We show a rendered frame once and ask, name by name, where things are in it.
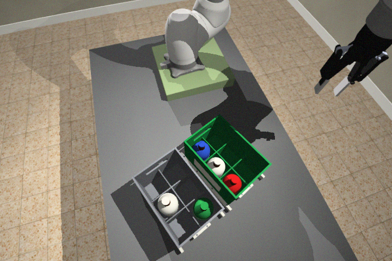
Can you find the green crate with dividers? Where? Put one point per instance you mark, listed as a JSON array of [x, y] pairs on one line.
[[228, 144]]

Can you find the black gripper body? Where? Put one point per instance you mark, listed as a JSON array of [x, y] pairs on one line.
[[367, 42]]

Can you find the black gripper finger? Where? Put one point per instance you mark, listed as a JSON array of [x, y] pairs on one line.
[[363, 69], [335, 64]]

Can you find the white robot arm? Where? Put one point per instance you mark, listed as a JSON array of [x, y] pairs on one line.
[[186, 31]]

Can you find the white bottle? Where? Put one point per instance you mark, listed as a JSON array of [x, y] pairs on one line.
[[168, 204], [217, 166]]

